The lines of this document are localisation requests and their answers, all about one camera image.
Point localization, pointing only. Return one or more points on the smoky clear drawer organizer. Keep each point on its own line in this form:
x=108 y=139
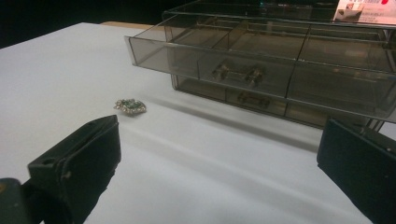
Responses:
x=280 y=12

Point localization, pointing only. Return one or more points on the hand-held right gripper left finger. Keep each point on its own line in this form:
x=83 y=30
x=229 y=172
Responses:
x=84 y=161

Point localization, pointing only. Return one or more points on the white and red box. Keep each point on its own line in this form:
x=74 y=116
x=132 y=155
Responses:
x=367 y=11

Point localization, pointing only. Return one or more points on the smoky clear closed drawer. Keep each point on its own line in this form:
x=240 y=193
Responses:
x=249 y=99

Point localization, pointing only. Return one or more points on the green gem brooch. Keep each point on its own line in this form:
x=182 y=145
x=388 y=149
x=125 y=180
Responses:
x=130 y=105

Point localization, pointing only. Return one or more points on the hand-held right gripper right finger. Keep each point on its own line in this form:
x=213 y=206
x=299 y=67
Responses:
x=358 y=168

